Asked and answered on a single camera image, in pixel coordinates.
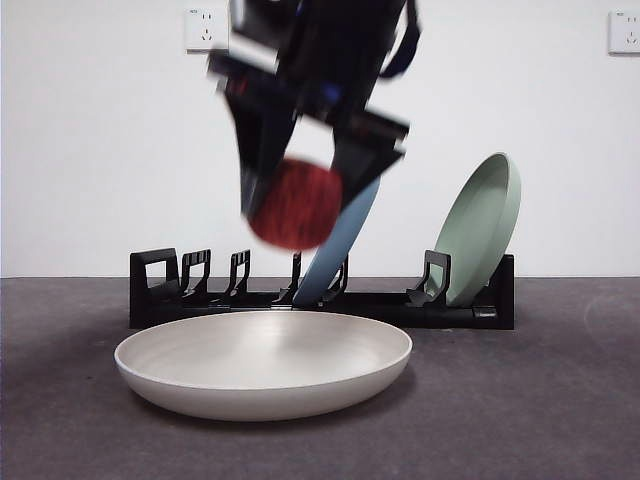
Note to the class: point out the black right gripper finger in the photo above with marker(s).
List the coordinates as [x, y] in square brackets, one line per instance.
[365, 160]
[260, 145]

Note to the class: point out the red apple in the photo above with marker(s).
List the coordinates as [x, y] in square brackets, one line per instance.
[295, 210]

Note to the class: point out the pale cream round plate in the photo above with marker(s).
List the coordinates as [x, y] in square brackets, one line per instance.
[260, 395]

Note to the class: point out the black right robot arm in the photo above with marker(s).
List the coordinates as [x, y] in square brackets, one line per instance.
[330, 50]

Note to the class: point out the blue round plate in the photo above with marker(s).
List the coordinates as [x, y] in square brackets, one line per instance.
[330, 260]

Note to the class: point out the pale green round plate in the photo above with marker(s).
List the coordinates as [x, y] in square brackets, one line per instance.
[475, 225]

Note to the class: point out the black plastic plate rack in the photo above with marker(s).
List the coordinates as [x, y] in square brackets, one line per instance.
[440, 317]

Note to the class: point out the white wall socket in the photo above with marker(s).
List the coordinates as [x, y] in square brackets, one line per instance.
[200, 30]
[625, 35]

